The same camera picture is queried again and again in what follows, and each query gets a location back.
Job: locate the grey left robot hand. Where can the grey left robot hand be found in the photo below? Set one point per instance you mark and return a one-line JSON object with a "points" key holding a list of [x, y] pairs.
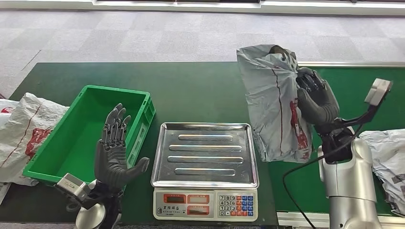
{"points": [[110, 164]]}

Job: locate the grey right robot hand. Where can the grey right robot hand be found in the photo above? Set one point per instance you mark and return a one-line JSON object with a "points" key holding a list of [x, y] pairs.
{"points": [[319, 104]]}

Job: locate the grey package with red print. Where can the grey package with red print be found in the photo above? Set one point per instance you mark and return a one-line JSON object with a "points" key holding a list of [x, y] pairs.
{"points": [[265, 110]]}

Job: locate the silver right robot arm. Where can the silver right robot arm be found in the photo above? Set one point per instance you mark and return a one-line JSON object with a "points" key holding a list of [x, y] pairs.
{"points": [[348, 180]]}

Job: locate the green conveyor belt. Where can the green conveyor belt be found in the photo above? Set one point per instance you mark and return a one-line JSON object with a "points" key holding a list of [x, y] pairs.
{"points": [[348, 82]]}

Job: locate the pale package with dark marks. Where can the pale package with dark marks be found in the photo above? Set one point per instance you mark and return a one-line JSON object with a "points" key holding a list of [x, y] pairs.
{"points": [[389, 151]]}

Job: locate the large white crumpled package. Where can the large white crumpled package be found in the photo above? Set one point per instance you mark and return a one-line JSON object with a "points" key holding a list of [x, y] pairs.
{"points": [[22, 126]]}

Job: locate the small white package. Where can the small white package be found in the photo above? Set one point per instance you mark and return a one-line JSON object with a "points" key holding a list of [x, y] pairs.
{"points": [[6, 104]]}

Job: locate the green plastic crate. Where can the green plastic crate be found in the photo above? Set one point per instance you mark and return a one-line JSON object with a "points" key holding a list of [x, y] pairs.
{"points": [[76, 139]]}

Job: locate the white electronic scale body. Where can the white electronic scale body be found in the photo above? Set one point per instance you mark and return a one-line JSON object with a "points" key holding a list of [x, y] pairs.
{"points": [[183, 207]]}

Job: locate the steel scale tray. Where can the steel scale tray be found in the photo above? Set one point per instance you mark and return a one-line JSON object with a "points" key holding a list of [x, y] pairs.
{"points": [[205, 164]]}

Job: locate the white paper label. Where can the white paper label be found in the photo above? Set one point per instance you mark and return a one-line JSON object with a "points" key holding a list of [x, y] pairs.
{"points": [[2, 191]]}

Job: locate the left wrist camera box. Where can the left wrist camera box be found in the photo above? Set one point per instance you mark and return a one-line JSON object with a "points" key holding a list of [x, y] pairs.
{"points": [[72, 186]]}

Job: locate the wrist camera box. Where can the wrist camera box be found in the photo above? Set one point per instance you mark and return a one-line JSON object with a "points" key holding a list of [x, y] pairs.
{"points": [[378, 91], [72, 186]]}

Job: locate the silver conveyor side rail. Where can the silver conveyor side rail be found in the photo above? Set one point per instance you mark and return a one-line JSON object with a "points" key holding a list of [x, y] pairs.
{"points": [[348, 64], [300, 219]]}

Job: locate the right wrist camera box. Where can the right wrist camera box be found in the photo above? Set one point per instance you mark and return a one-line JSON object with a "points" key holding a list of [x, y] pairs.
{"points": [[378, 91]]}

